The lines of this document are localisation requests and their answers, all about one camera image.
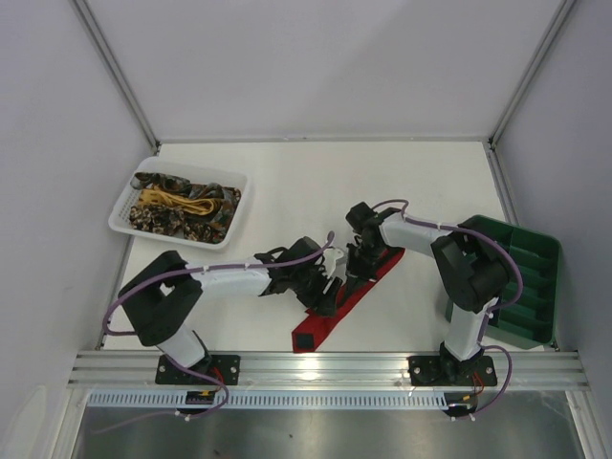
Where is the green divided organizer tray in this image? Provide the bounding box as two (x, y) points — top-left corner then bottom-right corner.
(431, 215), (560, 350)

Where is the brown floral tie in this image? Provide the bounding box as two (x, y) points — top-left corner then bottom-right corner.
(128, 205), (224, 244)

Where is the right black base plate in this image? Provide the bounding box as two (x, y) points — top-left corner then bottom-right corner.
(407, 354), (498, 387)

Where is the white plastic basket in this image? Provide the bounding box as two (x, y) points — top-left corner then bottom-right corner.
(108, 157), (252, 251)

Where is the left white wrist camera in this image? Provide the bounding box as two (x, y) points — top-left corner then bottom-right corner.
(322, 247), (346, 277)

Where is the yellow patterned tie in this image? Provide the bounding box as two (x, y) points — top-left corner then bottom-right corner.
(137, 188), (222, 215)

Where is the red necktie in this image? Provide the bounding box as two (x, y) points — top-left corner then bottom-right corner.
(290, 247), (406, 354)

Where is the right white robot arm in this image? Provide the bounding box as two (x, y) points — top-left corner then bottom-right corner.
(343, 202), (522, 384)

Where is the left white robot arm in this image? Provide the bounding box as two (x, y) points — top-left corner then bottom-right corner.
(118, 234), (346, 373)

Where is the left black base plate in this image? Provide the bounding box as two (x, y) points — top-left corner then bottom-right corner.
(155, 354), (241, 385)

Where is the aluminium mounting rail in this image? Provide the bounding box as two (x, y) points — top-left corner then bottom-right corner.
(68, 350), (589, 391)

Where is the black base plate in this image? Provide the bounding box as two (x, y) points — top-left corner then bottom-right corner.
(407, 354), (498, 387)
(155, 354), (241, 385)

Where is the dark multicolour patterned tie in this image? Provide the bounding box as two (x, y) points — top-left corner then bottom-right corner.
(130, 172), (242, 243)

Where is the white slotted cable duct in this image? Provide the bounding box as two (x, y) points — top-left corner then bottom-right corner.
(87, 389), (448, 410)

